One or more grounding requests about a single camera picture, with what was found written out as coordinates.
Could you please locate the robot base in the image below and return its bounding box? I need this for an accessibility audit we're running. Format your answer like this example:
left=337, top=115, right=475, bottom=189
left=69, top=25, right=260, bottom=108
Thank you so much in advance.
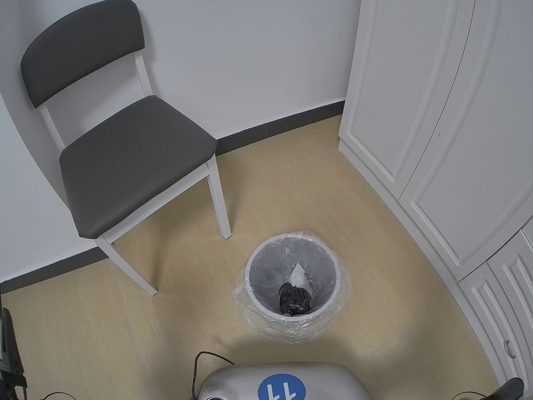
left=200, top=363, right=375, bottom=400

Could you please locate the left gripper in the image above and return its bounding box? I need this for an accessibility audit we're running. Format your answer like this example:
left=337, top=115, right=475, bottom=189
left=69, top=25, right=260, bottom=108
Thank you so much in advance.
left=0, top=307, right=28, bottom=400

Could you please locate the clear plastic bag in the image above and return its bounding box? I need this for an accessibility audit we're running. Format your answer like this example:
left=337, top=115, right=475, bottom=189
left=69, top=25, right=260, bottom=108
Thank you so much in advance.
left=232, top=231, right=352, bottom=344

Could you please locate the white wardrobe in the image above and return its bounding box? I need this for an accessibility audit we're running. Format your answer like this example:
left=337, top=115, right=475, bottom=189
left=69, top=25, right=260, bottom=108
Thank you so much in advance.
left=337, top=0, right=533, bottom=391

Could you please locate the crumpled white printed paper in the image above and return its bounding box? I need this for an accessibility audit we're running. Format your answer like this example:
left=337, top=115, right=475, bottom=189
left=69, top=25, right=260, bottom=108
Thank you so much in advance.
left=289, top=261, right=314, bottom=297

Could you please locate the white chair with grey pads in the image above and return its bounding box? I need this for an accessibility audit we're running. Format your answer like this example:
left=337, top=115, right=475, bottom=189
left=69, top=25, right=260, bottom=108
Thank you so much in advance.
left=20, top=0, right=232, bottom=297

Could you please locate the white trash bin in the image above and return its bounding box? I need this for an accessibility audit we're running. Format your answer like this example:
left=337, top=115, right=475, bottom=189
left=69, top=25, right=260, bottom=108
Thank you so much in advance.
left=245, top=234, right=345, bottom=326

